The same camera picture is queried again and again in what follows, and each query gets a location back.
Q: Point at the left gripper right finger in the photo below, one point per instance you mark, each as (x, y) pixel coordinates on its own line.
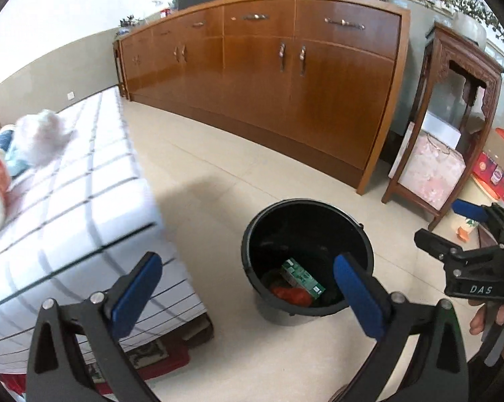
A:
(438, 369)

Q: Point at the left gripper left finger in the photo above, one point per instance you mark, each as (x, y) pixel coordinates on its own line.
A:
(56, 369)

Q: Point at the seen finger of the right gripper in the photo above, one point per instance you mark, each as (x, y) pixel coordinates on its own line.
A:
(436, 246)

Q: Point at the green white milk carton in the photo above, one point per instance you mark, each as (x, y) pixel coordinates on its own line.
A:
(298, 277)

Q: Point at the red plastic bag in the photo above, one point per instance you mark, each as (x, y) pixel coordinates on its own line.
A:
(292, 295)

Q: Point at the clear plastic bag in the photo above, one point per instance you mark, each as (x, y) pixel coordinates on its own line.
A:
(39, 138)

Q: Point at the light blue face mask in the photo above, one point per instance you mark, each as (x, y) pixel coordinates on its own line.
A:
(18, 160)

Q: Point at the black trash bucket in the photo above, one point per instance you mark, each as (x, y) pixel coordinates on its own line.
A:
(313, 233)

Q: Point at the small orange item on floor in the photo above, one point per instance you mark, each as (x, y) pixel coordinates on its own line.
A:
(462, 234)

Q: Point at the pink bag in stand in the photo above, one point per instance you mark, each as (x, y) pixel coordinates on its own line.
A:
(432, 170)

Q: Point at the red gift box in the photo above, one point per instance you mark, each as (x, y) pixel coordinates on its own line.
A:
(490, 173)

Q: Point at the carved wooden side stand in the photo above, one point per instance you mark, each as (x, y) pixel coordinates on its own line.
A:
(447, 52)

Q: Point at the checkered tablecloth coffee table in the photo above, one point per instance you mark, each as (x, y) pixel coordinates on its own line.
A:
(78, 224)

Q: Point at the brown wooden sideboard cabinet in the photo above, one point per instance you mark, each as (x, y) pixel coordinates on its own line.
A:
(316, 80)

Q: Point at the green potted plant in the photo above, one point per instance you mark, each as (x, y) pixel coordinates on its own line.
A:
(478, 10)

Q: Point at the blue white canister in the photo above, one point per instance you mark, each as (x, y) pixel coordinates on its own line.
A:
(6, 137)

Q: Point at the small potted plant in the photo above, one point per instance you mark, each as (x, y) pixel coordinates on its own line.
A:
(129, 22)

